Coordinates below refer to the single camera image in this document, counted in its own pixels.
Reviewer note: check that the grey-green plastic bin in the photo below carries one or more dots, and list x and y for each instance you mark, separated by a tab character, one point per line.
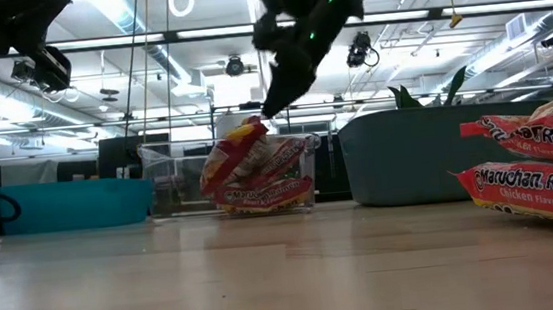
407	158

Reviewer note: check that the round black ceiling lamp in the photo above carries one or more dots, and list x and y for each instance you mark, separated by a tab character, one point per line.
234	66

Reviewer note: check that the clear plastic bin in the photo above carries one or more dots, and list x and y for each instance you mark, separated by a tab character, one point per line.
173	184

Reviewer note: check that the black overhead camera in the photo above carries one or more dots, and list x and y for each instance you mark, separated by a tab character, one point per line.
358	50

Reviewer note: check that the blue plastic bin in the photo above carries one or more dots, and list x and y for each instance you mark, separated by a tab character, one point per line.
75	205

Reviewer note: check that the black overhead crossbar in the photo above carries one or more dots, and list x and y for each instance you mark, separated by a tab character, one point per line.
435	12

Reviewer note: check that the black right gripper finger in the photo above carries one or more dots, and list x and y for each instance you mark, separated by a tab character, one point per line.
300	77
276	90

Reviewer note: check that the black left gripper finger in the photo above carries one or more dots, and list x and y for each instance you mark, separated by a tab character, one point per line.
38	15
53	69

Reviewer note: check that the orange chicken ramen pack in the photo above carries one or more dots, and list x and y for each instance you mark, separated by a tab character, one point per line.
536	192
546	136

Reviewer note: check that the green potted plant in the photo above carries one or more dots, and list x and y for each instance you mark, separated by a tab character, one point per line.
453	86

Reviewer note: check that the black monitor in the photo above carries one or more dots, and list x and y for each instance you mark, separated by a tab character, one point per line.
116	156

